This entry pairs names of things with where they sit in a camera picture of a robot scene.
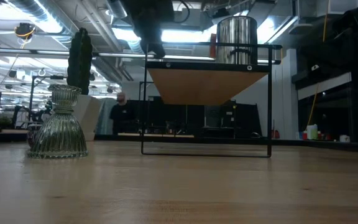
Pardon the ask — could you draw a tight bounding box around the green cactus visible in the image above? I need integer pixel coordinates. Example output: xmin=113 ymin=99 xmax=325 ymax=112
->
xmin=66 ymin=27 xmax=93 ymax=96

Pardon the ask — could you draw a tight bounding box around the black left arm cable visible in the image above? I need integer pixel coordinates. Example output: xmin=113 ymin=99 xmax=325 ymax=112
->
xmin=172 ymin=0 xmax=191 ymax=24

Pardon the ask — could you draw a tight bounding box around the wooden shelf riser black frame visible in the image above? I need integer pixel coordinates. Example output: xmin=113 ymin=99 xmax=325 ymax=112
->
xmin=140 ymin=40 xmax=283 ymax=159

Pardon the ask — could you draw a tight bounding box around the long ceiling light tube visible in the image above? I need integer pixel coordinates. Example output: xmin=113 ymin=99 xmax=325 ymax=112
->
xmin=0 ymin=47 xmax=276 ymax=64

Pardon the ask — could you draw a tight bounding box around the yellow cable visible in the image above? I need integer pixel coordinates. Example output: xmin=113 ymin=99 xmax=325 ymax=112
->
xmin=306 ymin=0 xmax=331 ymax=127

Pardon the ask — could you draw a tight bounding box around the ribbed glass candle stick holder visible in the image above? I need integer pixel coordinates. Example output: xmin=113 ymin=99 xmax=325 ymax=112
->
xmin=27 ymin=83 xmax=90 ymax=160

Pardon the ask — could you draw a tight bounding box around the small green plant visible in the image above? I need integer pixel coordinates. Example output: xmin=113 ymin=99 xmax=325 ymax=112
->
xmin=0 ymin=115 xmax=14 ymax=129

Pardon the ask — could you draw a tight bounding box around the white hexagonal plant pot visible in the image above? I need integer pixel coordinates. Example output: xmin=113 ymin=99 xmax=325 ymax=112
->
xmin=72 ymin=95 xmax=104 ymax=142

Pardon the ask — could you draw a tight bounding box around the grey fabric cover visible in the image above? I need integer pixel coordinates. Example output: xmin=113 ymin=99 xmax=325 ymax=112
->
xmin=94 ymin=98 xmax=117 ymax=136

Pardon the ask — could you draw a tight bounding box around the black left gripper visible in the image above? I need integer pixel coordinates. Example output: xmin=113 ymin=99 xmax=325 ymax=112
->
xmin=119 ymin=0 xmax=175 ymax=59

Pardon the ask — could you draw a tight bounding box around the silver ventilation duct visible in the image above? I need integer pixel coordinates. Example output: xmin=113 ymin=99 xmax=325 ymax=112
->
xmin=106 ymin=0 xmax=129 ymax=19

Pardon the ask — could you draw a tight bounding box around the white plastic jug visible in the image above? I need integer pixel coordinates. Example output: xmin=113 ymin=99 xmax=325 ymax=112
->
xmin=306 ymin=123 xmax=319 ymax=141

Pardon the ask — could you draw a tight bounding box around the black hanging cable reel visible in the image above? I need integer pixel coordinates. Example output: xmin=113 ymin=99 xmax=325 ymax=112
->
xmin=14 ymin=22 xmax=37 ymax=40

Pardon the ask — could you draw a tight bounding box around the person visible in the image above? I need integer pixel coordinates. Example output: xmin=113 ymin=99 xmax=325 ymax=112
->
xmin=109 ymin=91 xmax=136 ymax=135

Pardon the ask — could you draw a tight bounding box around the silver candle tin orange tag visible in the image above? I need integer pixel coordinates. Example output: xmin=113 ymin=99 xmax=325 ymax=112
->
xmin=209 ymin=15 xmax=259 ymax=65

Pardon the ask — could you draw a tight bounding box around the purple patterned round tin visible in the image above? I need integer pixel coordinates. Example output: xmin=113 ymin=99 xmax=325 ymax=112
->
xmin=26 ymin=123 xmax=43 ymax=149

